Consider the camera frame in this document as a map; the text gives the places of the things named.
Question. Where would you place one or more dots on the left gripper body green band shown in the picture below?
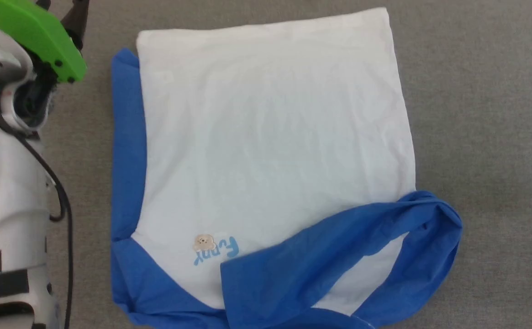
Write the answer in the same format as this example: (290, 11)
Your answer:
(33, 29)

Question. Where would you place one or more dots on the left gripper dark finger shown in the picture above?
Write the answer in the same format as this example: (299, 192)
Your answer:
(43, 3)
(77, 20)

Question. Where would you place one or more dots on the white and blue garment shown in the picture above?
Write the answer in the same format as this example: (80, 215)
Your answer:
(270, 137)

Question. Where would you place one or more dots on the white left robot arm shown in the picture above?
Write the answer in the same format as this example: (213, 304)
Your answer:
(5, 192)

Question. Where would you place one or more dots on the grey upholstered sofa cushion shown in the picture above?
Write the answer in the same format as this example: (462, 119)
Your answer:
(476, 55)

